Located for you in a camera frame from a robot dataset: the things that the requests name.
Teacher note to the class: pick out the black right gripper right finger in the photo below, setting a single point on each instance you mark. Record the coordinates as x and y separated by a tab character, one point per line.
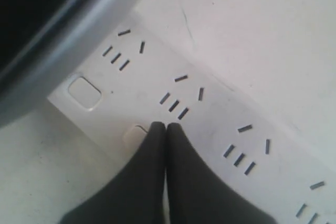
196	194

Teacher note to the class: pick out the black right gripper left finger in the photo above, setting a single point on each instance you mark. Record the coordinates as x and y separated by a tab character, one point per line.
135	195

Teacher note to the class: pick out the white five-outlet power strip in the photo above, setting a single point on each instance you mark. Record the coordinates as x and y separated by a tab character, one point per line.
133	79

